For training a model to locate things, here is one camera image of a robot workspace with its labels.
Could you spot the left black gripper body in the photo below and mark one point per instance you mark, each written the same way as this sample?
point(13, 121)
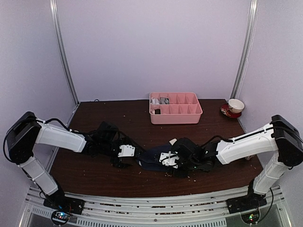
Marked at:
point(106, 148)

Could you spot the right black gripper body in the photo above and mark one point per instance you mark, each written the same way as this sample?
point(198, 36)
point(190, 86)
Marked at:
point(190, 165)

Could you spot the navy and cream underwear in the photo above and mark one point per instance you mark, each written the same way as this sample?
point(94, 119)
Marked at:
point(150, 159)

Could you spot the grey boxer briefs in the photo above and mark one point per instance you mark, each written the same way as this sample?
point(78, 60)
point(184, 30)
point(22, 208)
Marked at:
point(164, 101)

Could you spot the pink divided organizer box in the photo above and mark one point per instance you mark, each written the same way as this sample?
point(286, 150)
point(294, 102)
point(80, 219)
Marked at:
point(184, 108)

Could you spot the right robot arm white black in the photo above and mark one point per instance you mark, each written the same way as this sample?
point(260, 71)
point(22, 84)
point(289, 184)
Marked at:
point(279, 137)

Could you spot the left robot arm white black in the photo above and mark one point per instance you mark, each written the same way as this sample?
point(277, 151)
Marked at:
point(28, 131)

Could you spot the white rolled item in box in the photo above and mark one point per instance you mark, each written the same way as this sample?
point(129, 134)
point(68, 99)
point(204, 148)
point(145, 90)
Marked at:
point(155, 101)

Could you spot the striped grey white cup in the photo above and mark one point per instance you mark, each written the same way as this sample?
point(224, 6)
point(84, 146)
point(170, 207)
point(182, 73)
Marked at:
point(249, 157)

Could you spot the red patterned saucer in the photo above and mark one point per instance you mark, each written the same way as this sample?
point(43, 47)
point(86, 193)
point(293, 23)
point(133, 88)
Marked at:
point(226, 111)

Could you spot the white ceramic bowl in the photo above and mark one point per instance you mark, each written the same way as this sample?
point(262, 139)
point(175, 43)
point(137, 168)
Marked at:
point(235, 106)

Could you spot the right round controller board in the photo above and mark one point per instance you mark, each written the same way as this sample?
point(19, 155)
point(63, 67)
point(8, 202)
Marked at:
point(250, 218)

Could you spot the round controller board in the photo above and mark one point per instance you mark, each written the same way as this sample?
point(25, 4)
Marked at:
point(59, 217)
point(250, 218)

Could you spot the left round controller board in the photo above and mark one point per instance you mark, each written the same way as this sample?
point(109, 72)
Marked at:
point(59, 217)

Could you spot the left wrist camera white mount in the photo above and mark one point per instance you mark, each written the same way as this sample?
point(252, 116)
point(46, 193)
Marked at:
point(126, 151)

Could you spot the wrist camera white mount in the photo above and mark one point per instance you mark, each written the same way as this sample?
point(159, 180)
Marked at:
point(126, 151)
point(169, 159)

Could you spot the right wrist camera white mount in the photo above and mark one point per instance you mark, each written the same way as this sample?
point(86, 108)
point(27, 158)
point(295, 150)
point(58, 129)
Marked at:
point(169, 159)

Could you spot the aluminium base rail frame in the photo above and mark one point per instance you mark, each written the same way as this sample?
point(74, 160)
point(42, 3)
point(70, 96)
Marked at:
point(197, 210)

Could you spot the right aluminium corner post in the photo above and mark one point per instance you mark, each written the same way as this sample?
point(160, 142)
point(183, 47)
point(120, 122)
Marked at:
point(246, 49)

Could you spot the aluminium corner post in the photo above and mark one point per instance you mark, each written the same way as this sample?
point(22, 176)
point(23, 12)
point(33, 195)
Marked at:
point(63, 56)
point(246, 49)

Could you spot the left aluminium corner post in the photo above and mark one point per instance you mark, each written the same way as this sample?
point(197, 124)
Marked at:
point(63, 56)

